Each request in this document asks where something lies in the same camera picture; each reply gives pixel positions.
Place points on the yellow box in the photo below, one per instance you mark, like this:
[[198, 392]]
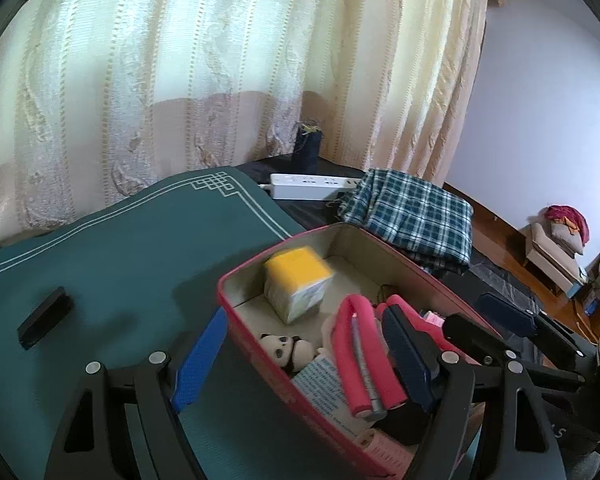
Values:
[[297, 270]]

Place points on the panda toy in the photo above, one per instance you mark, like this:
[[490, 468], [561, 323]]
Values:
[[280, 347]]

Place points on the pink foam curler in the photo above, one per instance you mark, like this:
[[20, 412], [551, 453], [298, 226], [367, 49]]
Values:
[[347, 355], [394, 302]]

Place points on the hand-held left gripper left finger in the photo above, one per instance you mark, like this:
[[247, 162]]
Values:
[[200, 360]]

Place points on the black rectangular block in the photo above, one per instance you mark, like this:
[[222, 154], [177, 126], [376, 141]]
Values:
[[45, 320]]

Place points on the grey slim stick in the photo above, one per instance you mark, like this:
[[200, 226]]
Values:
[[362, 360]]

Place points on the cream patterned curtain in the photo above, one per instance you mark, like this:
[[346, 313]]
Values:
[[180, 60]]

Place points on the green plaid cloth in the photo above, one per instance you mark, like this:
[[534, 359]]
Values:
[[410, 215]]

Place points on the grey cushion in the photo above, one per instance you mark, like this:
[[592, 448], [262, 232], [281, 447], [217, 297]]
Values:
[[566, 239]]

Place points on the dark thread spool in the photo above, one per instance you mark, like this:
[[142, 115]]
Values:
[[307, 147]]

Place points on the white power strip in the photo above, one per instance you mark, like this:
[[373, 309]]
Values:
[[305, 185]]

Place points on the white printed packet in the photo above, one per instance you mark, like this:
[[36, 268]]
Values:
[[325, 385]]

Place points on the beige armchair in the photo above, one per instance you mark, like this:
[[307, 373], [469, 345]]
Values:
[[545, 255]]

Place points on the green desk mat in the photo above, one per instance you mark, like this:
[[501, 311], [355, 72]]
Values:
[[130, 260]]

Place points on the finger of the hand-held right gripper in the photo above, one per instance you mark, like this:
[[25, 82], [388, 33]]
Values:
[[472, 335], [505, 312]]

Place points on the small blue box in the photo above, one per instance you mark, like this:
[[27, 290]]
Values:
[[591, 306]]

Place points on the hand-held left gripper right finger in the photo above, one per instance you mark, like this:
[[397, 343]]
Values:
[[405, 360]]

